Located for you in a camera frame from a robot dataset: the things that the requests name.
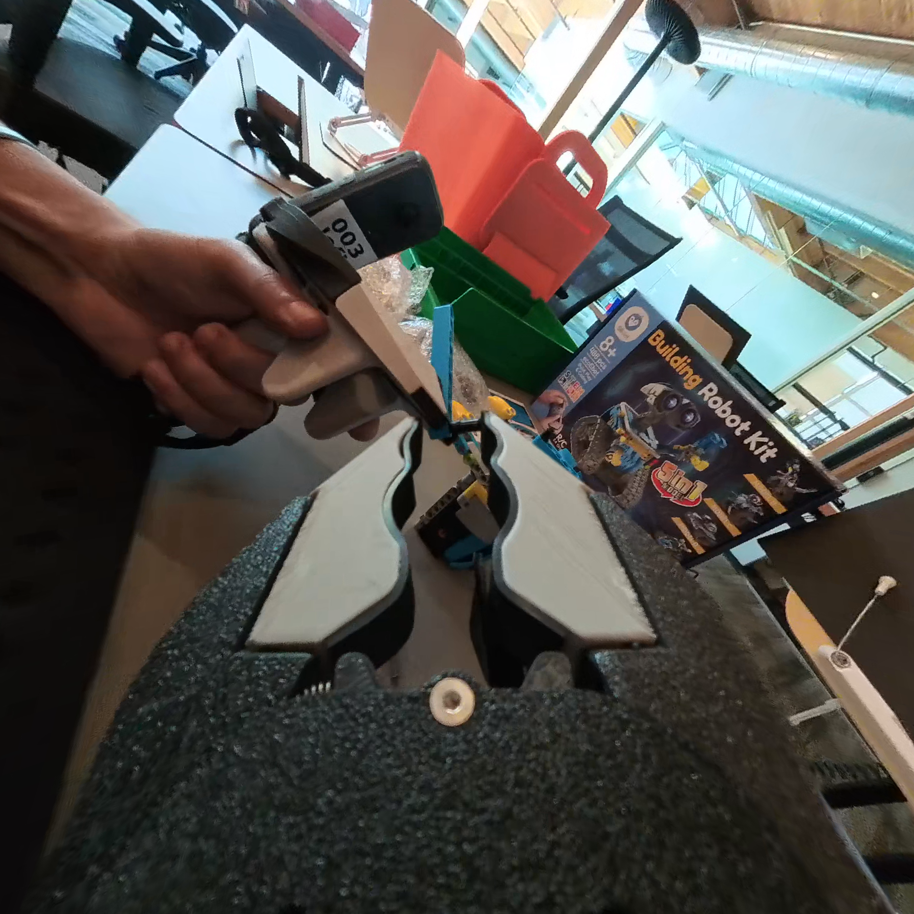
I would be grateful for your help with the green storage bin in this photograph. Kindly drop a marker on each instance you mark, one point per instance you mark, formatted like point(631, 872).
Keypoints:
point(500, 314)

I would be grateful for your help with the person's left hand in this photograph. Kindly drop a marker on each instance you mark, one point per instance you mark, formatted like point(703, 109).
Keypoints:
point(178, 285)

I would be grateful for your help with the orange bin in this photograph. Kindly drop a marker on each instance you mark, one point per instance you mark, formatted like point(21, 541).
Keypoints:
point(471, 164)

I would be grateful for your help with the black floor lamp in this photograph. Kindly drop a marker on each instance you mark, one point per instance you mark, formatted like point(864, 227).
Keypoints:
point(671, 28)

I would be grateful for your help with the black perforated panel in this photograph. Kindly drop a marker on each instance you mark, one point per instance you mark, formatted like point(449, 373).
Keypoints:
point(57, 571)

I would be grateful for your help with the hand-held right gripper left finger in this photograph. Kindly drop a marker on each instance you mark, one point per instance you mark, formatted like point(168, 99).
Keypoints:
point(335, 564)

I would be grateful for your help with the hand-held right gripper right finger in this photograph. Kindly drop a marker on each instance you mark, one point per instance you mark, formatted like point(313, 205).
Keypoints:
point(564, 564)

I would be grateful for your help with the dark blue toy kit box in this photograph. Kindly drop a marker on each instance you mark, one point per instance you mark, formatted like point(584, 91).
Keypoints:
point(714, 443)

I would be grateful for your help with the teal long holed beam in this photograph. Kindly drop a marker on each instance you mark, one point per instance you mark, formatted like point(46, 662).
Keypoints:
point(444, 343)

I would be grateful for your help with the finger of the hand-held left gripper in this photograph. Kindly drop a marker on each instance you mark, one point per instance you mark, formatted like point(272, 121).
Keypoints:
point(385, 335)

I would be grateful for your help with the wooden stand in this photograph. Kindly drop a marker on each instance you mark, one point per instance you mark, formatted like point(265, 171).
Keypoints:
point(357, 136)

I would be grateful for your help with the black phone stand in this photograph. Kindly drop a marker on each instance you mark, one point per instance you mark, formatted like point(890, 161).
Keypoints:
point(275, 150)

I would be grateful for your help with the dark panel board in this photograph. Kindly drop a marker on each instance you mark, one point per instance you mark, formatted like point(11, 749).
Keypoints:
point(857, 543)

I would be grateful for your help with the black mesh office chair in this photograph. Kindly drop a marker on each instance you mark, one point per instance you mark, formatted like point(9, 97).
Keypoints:
point(621, 250)

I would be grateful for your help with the white table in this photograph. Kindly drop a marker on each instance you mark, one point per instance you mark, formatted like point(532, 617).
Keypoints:
point(221, 93)

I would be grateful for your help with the blue grey toy robot model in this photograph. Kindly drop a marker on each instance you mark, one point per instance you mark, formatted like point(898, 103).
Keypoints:
point(464, 528)

